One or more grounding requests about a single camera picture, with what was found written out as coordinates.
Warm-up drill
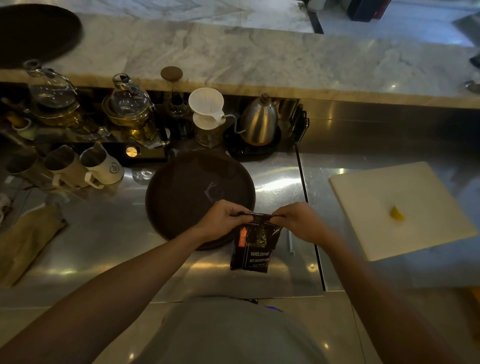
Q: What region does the steel gooseneck kettle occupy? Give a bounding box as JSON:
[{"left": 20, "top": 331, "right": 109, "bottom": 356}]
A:
[{"left": 224, "top": 93, "right": 280, "bottom": 146}]

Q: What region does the person's grey shirt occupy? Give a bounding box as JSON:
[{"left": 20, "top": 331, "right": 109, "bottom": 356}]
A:
[{"left": 132, "top": 297, "right": 331, "bottom": 364}]

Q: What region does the person's left forearm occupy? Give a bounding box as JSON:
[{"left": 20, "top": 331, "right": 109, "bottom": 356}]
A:
[{"left": 0, "top": 227, "right": 208, "bottom": 364}]

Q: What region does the round dark tray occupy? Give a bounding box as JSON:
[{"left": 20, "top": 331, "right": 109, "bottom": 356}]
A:
[{"left": 0, "top": 4, "right": 83, "bottom": 69}]

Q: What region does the glass bottle with cork lid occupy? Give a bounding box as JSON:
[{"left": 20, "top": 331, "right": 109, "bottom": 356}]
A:
[{"left": 160, "top": 66, "right": 185, "bottom": 118}]

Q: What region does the person's right hand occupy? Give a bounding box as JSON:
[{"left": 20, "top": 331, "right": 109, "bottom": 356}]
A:
[{"left": 271, "top": 202, "right": 332, "bottom": 247}]

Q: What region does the steel milk pitcher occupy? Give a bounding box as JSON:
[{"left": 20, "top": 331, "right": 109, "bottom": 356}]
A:
[
  {"left": 5, "top": 149, "right": 49, "bottom": 185},
  {"left": 43, "top": 145, "right": 91, "bottom": 189}
]

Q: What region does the black coffee bag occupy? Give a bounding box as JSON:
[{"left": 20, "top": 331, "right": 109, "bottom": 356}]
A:
[{"left": 230, "top": 211, "right": 283, "bottom": 274}]

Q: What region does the glass coffee server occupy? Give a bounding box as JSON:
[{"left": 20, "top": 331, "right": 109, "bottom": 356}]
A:
[{"left": 194, "top": 125, "right": 223, "bottom": 148}]

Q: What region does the round brown tray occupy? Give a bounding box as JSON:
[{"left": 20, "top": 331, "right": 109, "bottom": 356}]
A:
[{"left": 145, "top": 149, "right": 256, "bottom": 251}]

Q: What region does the white milk pitcher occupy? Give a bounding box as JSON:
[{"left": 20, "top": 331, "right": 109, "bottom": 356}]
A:
[{"left": 79, "top": 143, "right": 125, "bottom": 190}]

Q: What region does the brown cloth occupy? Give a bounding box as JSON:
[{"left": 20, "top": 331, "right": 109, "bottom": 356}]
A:
[{"left": 0, "top": 203, "right": 68, "bottom": 289}]

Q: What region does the person's left hand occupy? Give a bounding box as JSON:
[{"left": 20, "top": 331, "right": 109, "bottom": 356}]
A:
[{"left": 194, "top": 199, "right": 254, "bottom": 243}]

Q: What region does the black tea warmer stand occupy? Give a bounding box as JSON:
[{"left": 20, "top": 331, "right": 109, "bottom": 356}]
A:
[{"left": 73, "top": 127, "right": 171, "bottom": 164}]

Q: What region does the white cutting board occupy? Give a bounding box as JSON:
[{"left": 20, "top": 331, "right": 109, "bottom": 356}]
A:
[{"left": 329, "top": 161, "right": 479, "bottom": 262}]

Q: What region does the black kettle base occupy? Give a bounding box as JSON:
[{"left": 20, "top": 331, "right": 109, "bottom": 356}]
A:
[{"left": 224, "top": 125, "right": 283, "bottom": 159}]

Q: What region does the white coffee dripper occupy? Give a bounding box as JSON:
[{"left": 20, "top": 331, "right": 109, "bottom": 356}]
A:
[{"left": 188, "top": 87, "right": 227, "bottom": 130}]

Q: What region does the person's right forearm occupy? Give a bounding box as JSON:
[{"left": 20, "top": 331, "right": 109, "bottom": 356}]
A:
[{"left": 319, "top": 232, "right": 469, "bottom": 364}]

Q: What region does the glass teapot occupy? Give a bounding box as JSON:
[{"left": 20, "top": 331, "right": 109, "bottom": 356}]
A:
[
  {"left": 22, "top": 59, "right": 81, "bottom": 120},
  {"left": 102, "top": 73, "right": 156, "bottom": 127}
]

